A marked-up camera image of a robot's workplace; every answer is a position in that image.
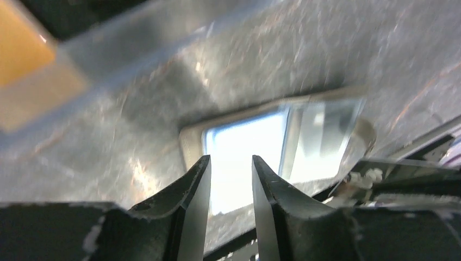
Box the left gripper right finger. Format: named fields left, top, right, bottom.
left=252, top=155, right=339, bottom=260

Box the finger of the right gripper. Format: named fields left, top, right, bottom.
left=324, top=159, right=460, bottom=207

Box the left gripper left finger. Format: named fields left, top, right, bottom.
left=129, top=155, right=211, bottom=260

